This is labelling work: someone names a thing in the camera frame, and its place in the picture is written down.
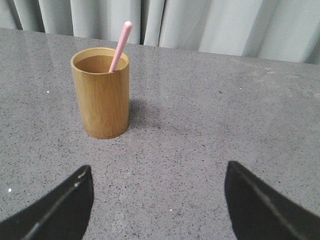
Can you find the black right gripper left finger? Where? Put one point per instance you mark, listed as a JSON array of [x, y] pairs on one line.
[[62, 214]]

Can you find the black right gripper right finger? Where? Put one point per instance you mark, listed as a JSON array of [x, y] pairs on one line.
[[259, 212]]

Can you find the bamboo wooden cup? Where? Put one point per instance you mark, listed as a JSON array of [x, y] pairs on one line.
[[103, 96]]

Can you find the white pleated curtain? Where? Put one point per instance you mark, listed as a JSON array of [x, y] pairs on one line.
[[285, 30]]

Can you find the pink chopstick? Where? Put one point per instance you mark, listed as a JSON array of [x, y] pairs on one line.
[[124, 35]]

